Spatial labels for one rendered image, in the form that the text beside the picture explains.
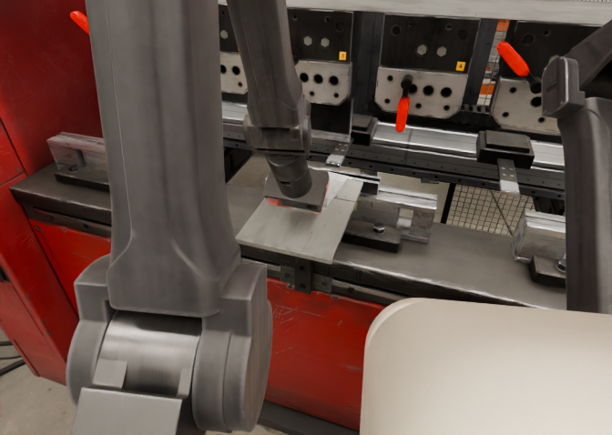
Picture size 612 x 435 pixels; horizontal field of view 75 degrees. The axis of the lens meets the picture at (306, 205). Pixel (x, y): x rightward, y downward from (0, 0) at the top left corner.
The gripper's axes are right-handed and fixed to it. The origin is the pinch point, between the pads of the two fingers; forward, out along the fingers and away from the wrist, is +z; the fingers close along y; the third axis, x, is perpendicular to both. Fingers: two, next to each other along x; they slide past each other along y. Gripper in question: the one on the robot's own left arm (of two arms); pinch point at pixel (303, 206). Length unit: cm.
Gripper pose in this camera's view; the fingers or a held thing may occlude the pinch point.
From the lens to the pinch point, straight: 75.0
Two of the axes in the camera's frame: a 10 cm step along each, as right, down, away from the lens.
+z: 1.5, 4.3, 8.9
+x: -2.6, 8.9, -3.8
